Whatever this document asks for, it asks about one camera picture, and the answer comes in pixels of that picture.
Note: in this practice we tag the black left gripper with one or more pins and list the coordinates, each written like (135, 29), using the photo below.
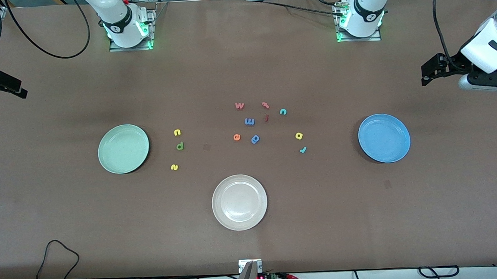
(450, 67)

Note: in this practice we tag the yellow foam letter a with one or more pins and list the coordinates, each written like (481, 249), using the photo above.
(298, 136)

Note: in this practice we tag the teal foam letter r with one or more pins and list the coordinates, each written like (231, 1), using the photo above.
(302, 150)

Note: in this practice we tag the yellow foam letter s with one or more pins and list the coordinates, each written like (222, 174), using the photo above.
(174, 167)

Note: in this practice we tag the green foam letter d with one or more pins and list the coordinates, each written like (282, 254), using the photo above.
(182, 145)

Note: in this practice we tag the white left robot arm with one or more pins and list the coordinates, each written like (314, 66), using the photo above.
(366, 16)

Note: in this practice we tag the blue plate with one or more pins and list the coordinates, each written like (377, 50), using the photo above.
(384, 138)

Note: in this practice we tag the green plate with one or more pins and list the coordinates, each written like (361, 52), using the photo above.
(123, 149)

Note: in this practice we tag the pink foam letter f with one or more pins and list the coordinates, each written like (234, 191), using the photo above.
(266, 104)

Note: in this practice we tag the yellow foam letter n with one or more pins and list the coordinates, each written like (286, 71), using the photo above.
(174, 132)

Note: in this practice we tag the blue foam letter m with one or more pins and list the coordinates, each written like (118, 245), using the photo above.
(249, 121)

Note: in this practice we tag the blue foam letter p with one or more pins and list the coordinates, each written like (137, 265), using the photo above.
(255, 139)

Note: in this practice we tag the red foam letter w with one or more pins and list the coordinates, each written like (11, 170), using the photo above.
(239, 107)

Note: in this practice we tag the orange foam letter e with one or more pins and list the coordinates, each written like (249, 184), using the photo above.
(236, 137)

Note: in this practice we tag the beige plate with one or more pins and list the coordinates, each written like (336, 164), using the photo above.
(239, 202)

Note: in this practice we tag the green terminal block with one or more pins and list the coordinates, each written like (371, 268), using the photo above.
(272, 278)

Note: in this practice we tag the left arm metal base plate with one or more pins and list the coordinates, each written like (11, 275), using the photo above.
(359, 39)

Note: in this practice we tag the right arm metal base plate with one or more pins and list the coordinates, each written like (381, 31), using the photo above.
(130, 48)

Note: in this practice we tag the grey camera pole bracket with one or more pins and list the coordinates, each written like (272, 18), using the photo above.
(250, 277)

